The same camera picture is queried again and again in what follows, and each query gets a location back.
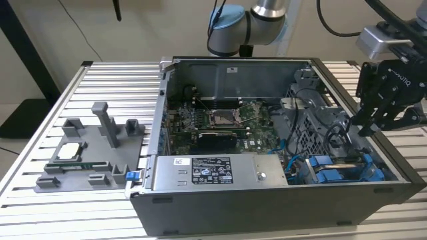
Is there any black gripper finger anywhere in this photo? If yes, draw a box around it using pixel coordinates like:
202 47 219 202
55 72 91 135
381 99 427 133
351 61 401 138

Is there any hard disk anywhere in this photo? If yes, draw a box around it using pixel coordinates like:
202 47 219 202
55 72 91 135
307 152 386 183

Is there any grey metal disk bay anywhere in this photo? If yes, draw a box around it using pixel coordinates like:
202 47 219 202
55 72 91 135
279 82 385 186

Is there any black RAM slot bank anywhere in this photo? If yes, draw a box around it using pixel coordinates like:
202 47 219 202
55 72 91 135
193 97 243 110

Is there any metal socket cover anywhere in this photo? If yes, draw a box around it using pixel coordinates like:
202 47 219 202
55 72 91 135
241 103 265 123

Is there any green motherboard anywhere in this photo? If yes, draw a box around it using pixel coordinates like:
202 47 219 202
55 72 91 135
166 99 285 156

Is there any CPU socket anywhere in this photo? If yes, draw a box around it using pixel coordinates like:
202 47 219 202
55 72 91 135
209 108 243 127

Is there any thin metal locking lever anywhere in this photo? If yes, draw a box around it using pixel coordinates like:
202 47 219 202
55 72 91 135
195 97 215 113

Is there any black graphics card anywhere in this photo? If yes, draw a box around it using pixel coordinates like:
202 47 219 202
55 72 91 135
197 131 241 154

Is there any dark grey PC case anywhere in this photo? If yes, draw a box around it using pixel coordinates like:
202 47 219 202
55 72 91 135
125 56 427 237

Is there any silver power supply unit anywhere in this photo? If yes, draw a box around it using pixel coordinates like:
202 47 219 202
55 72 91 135
151 154 290 192

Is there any grey parts rack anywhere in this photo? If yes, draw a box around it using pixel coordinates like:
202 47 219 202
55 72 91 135
35 101 147 195

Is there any green RAM stick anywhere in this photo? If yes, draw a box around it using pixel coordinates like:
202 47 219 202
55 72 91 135
49 162 109 171

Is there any silver CPU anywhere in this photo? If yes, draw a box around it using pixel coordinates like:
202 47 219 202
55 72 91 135
58 143 83 160

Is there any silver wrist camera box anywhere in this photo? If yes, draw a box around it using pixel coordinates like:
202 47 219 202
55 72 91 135
355 26 416 61

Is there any long black case wire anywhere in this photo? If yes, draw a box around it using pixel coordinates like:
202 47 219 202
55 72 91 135
287 88 322 156

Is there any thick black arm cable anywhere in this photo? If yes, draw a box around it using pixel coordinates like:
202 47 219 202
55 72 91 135
315 0 366 38

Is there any blue data cable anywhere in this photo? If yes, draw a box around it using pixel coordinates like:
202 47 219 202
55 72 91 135
271 146 314 177

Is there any black arm joint cable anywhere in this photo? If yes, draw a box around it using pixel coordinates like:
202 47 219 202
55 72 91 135
209 0 229 32

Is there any black hanging strap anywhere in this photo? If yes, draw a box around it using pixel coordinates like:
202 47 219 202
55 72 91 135
113 0 123 23

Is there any thin black wall cable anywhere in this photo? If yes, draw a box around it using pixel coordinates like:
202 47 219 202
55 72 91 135
58 0 105 62

